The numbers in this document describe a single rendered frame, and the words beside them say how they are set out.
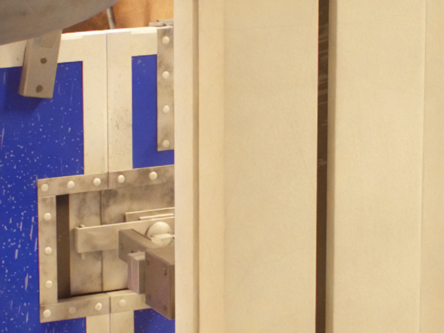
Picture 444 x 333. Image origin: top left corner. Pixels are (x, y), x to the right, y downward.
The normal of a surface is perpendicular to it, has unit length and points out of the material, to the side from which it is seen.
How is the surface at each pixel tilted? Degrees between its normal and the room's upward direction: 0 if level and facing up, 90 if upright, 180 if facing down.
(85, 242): 90
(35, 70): 90
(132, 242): 90
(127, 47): 90
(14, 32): 142
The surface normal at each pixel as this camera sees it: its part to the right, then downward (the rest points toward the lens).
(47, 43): 0.29, 0.67
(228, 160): -0.06, 0.23
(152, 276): -0.90, 0.10
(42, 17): 0.43, 0.79
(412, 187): 0.32, 0.22
